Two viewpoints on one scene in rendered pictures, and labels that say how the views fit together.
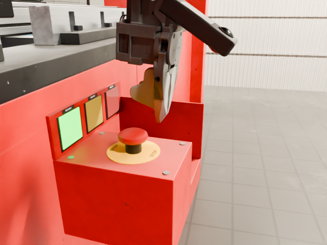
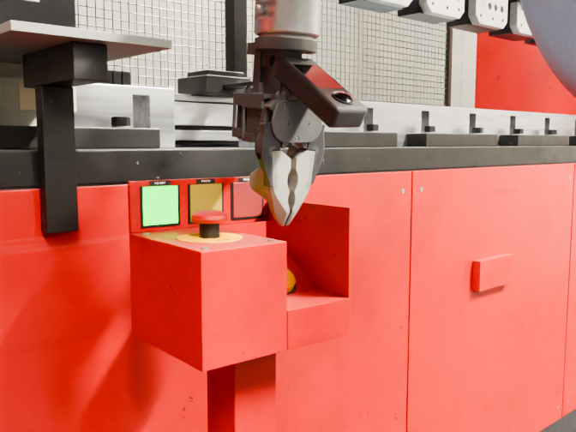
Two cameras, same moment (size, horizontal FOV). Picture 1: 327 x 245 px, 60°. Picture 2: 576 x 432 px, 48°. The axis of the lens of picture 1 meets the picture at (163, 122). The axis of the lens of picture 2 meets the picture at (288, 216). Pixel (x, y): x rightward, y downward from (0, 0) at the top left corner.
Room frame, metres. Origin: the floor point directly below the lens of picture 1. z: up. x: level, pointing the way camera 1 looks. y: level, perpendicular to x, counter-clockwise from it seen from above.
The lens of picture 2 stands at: (-0.18, -0.42, 0.88)
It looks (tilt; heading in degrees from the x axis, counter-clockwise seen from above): 6 degrees down; 35
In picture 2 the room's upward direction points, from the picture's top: straight up
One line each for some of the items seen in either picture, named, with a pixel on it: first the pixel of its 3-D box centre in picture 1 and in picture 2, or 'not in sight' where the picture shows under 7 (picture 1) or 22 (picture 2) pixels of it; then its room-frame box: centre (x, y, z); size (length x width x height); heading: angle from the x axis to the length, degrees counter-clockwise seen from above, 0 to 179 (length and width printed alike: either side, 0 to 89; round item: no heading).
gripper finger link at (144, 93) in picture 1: (148, 96); (266, 185); (0.42, 0.02, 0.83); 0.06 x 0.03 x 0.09; 73
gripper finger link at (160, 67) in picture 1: (161, 69); (274, 147); (0.41, 0.00, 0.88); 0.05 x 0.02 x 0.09; 163
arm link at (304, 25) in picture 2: not in sight; (285, 21); (0.43, 0.00, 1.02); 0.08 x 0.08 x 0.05
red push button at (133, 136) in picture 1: (133, 143); (209, 227); (0.34, 0.04, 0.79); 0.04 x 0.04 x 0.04
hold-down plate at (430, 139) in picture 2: not in sight; (454, 140); (1.31, 0.12, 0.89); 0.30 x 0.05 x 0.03; 167
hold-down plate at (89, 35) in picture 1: (95, 34); (339, 139); (0.92, 0.21, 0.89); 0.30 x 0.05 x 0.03; 167
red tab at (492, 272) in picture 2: not in sight; (493, 272); (1.30, 0.02, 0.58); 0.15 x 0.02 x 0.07; 167
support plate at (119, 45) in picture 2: not in sight; (48, 49); (0.31, 0.26, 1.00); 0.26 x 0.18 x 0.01; 77
